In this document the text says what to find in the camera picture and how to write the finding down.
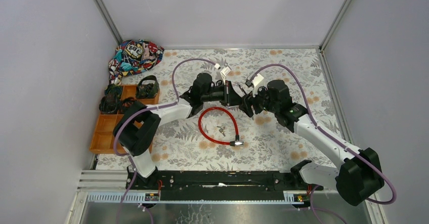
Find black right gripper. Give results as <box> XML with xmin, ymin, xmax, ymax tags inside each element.
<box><xmin>239</xmin><ymin>83</ymin><xmax>279</xmax><ymax>118</ymax></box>

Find silver keys of cable lock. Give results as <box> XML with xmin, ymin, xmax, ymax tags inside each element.
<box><xmin>217</xmin><ymin>126</ymin><xmax>226</xmax><ymax>137</ymax></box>

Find red cable lock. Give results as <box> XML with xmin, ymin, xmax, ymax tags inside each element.
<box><xmin>197</xmin><ymin>107</ymin><xmax>244</xmax><ymax>148</ymax></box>

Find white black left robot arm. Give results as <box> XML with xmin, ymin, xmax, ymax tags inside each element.
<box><xmin>113</xmin><ymin>73</ymin><xmax>253</xmax><ymax>189</ymax></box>

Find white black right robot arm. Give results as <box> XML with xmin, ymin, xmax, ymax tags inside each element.
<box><xmin>243</xmin><ymin>80</ymin><xmax>385</xmax><ymax>206</ymax></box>

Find floral patterned table mat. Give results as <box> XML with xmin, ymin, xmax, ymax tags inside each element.
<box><xmin>95</xmin><ymin>48</ymin><xmax>352</xmax><ymax>172</ymax></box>

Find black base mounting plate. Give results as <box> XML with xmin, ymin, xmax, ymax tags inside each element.
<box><xmin>125</xmin><ymin>170</ymin><xmax>316</xmax><ymax>201</ymax></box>

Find colourful comic print cloth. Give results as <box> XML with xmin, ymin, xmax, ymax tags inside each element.
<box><xmin>108</xmin><ymin>39</ymin><xmax>164</xmax><ymax>85</ymax></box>

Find orange wooden compartment tray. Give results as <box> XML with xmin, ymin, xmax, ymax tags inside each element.
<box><xmin>89</xmin><ymin>84</ymin><xmax>160</xmax><ymax>155</ymax></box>

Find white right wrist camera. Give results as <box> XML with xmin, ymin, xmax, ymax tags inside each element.
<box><xmin>245</xmin><ymin>73</ymin><xmax>264</xmax><ymax>96</ymax></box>

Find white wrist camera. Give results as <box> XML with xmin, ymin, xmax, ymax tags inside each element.
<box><xmin>245</xmin><ymin>73</ymin><xmax>264</xmax><ymax>96</ymax></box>
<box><xmin>214</xmin><ymin>63</ymin><xmax>232</xmax><ymax>84</ymax></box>

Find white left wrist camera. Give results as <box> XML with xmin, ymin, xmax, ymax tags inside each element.
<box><xmin>214</xmin><ymin>63</ymin><xmax>232</xmax><ymax>84</ymax></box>

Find dark floral rolled strap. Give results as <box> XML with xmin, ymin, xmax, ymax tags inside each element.
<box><xmin>136</xmin><ymin>75</ymin><xmax>161</xmax><ymax>99</ymax></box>

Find aluminium frame rail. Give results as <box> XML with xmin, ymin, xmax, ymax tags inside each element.
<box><xmin>93</xmin><ymin>0</ymin><xmax>123</xmax><ymax>44</ymax></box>

